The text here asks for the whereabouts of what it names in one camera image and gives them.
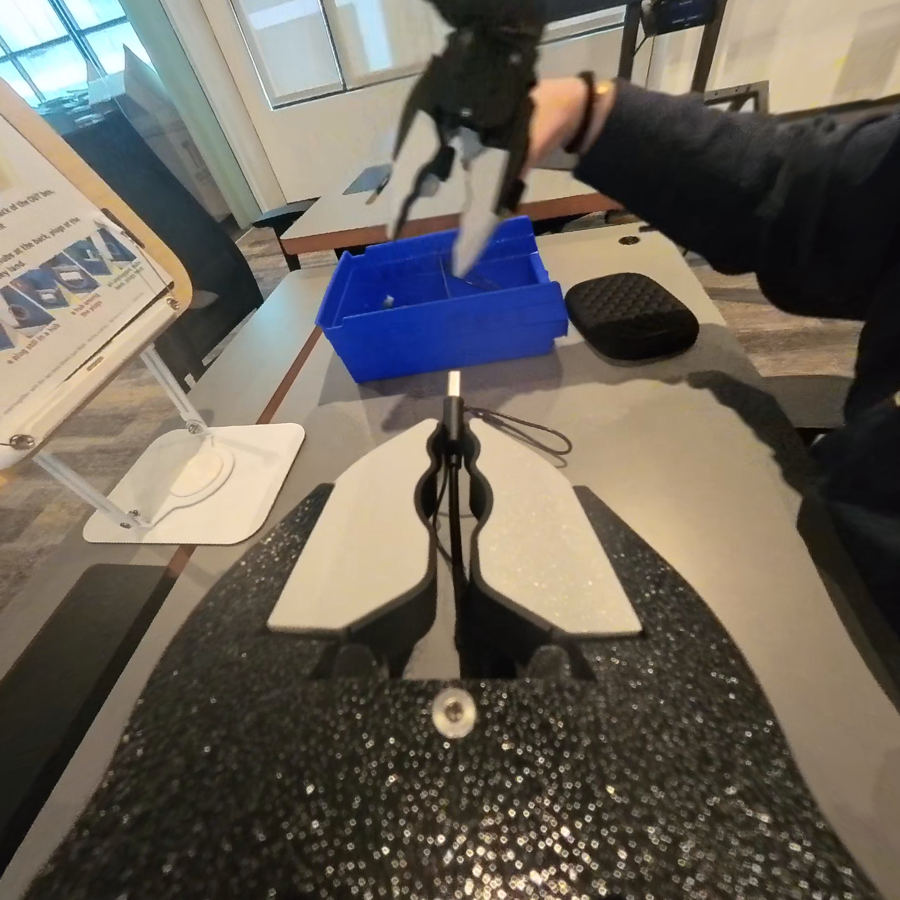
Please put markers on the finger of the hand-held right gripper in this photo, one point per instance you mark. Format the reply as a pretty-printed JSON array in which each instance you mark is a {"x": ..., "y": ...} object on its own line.
[
  {"x": 415, "y": 169},
  {"x": 482, "y": 204}
]

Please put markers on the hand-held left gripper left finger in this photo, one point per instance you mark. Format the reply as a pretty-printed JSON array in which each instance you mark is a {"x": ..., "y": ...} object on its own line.
[{"x": 351, "y": 555}]

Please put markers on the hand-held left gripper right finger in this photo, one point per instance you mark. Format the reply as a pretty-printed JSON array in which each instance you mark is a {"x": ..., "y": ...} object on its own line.
[{"x": 555, "y": 555}]

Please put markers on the blue plastic bin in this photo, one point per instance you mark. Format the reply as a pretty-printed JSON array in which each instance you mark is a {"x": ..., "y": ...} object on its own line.
[{"x": 436, "y": 337}]

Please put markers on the person's right forearm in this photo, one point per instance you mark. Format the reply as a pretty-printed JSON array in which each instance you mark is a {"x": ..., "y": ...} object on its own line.
[{"x": 738, "y": 190}]

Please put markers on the person's right hand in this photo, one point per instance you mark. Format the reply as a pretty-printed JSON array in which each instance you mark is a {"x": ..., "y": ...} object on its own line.
[{"x": 555, "y": 116}]

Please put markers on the black desk panel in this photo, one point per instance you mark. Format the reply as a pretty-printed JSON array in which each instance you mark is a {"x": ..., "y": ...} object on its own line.
[
  {"x": 70, "y": 668},
  {"x": 365, "y": 181}
]

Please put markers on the black wristband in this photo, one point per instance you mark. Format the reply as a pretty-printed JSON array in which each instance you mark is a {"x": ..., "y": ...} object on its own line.
[{"x": 587, "y": 105}]

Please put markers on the large paned window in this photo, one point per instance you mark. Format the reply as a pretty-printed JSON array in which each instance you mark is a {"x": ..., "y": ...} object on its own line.
[{"x": 316, "y": 42}]

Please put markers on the black textured case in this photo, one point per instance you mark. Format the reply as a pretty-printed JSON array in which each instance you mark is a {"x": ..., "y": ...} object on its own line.
[{"x": 633, "y": 316}]

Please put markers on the black office chair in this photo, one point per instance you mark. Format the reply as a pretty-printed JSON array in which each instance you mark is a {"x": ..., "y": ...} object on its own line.
[{"x": 211, "y": 281}]

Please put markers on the instruction sign stand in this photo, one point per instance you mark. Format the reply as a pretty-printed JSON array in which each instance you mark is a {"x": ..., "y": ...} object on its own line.
[{"x": 70, "y": 281}]

